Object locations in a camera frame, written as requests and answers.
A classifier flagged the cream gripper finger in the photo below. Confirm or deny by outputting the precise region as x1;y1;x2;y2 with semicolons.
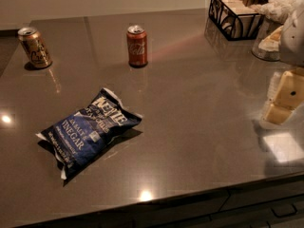
262;67;304;125

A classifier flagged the orange La Croix can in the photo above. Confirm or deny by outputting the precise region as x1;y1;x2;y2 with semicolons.
18;27;52;68

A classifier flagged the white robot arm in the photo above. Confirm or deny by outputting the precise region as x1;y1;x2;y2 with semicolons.
261;5;304;125

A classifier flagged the red Coca-Cola can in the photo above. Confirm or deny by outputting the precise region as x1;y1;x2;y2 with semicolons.
126;25;148;67

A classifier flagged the blue Kettle chip bag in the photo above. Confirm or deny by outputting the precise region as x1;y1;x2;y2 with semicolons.
37;88;142;180

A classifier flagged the clear cup with napkins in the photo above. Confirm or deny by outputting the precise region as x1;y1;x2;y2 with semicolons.
252;0;304;61

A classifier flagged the black wire napkin basket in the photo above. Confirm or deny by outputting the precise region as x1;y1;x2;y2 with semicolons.
208;0;263;41

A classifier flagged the black drawer handle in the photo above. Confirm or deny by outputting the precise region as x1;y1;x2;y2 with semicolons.
271;204;298;219

